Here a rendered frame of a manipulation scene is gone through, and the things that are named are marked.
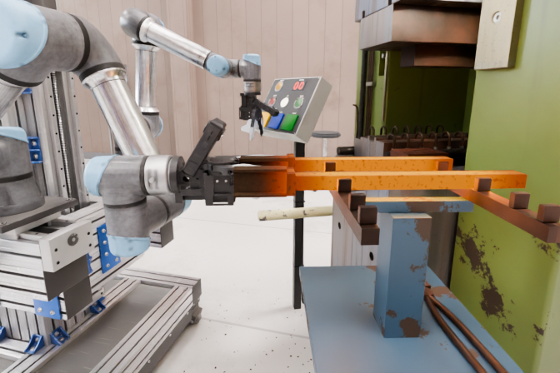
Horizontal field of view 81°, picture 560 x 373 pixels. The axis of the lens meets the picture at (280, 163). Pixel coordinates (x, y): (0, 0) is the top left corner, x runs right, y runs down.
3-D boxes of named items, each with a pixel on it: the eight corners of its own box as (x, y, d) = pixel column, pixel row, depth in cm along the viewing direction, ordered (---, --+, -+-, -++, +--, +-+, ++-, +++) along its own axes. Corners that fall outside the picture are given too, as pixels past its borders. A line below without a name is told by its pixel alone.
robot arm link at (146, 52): (122, 141, 143) (122, 7, 131) (141, 136, 157) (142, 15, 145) (148, 144, 142) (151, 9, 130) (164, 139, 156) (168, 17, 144)
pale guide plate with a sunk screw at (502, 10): (507, 67, 68) (519, -23, 64) (473, 70, 76) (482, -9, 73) (515, 67, 68) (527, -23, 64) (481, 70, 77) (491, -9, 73)
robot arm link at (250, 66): (242, 55, 140) (262, 55, 139) (243, 82, 143) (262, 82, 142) (238, 53, 133) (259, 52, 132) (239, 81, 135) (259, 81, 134)
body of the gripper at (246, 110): (245, 119, 147) (244, 92, 144) (263, 120, 144) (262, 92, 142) (238, 121, 139) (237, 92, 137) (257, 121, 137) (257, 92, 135)
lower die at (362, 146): (382, 168, 96) (384, 140, 94) (353, 156, 115) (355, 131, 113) (502, 162, 104) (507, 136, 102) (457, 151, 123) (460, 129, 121)
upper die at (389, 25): (391, 41, 88) (393, 2, 86) (358, 50, 107) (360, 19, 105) (520, 45, 97) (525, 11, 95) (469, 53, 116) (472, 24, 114)
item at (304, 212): (258, 224, 137) (258, 212, 136) (257, 219, 142) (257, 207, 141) (357, 216, 145) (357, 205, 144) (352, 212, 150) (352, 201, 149)
